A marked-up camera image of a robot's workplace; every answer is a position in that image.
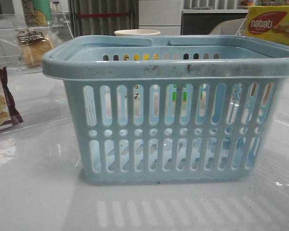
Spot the white drawer cabinet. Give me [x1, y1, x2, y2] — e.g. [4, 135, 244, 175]
[138, 0, 184, 35]

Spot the light blue plastic basket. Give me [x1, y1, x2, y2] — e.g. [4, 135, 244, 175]
[42, 35, 289, 183]

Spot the clear acrylic shelf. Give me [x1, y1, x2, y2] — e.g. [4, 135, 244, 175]
[0, 13, 73, 75]

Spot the brown cracker snack bag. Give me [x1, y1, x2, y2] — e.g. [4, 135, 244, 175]
[0, 67, 23, 131]

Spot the packaged bread slice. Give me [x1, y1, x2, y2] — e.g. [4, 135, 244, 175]
[17, 29, 53, 68]

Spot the yellow nabati wafer box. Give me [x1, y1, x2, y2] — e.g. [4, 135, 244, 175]
[245, 5, 289, 46]

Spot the green cartoon snack package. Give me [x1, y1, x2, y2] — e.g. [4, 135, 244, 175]
[21, 0, 53, 26]

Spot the cream paper cup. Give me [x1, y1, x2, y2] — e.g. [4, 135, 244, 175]
[114, 29, 160, 36]

